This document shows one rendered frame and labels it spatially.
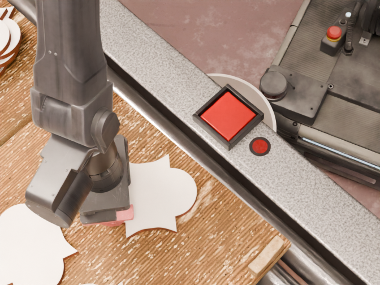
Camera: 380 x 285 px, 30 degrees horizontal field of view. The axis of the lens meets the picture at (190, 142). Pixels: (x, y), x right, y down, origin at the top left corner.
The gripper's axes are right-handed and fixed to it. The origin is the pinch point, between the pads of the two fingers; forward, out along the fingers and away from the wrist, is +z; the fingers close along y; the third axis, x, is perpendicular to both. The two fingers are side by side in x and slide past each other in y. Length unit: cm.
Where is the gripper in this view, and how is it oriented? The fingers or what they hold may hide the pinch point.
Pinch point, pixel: (112, 198)
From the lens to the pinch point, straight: 99.5
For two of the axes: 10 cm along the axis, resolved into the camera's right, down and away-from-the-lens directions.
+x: 9.9, -1.2, 0.0
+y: 1.1, 8.9, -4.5
